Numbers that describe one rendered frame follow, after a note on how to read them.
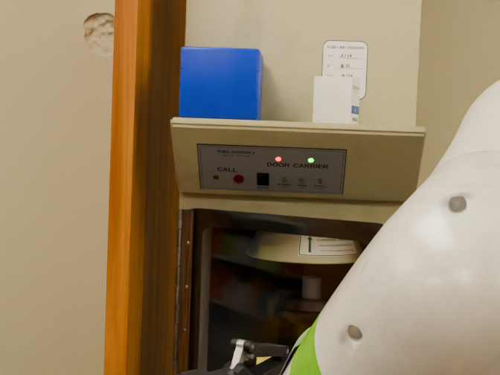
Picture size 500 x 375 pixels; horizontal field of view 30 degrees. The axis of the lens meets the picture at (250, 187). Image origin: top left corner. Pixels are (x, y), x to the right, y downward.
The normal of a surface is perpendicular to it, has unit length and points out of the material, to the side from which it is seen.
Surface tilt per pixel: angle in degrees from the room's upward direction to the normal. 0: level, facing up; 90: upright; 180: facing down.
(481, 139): 32
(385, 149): 135
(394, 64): 90
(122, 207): 90
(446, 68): 90
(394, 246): 64
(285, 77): 90
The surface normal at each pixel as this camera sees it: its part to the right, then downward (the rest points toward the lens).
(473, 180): -0.21, -0.91
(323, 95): -0.31, 0.04
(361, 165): -0.07, 0.74
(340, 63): -0.06, 0.05
